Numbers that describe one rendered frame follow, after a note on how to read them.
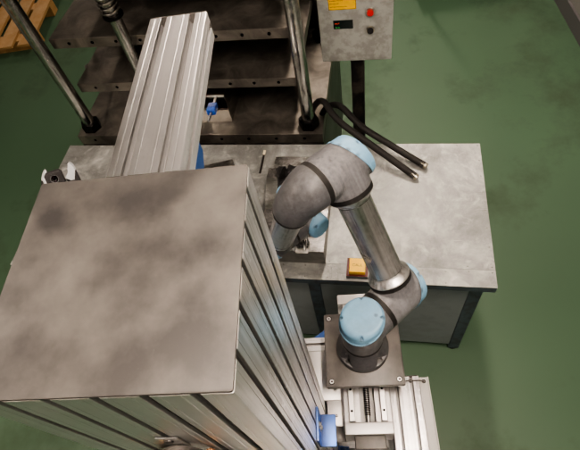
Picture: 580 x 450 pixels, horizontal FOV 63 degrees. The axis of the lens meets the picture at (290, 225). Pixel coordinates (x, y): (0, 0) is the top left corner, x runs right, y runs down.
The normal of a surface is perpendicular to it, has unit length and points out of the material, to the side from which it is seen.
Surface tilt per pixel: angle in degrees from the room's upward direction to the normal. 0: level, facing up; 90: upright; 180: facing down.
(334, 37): 90
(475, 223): 0
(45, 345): 0
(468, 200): 0
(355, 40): 90
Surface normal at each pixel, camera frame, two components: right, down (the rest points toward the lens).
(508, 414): -0.14, -0.55
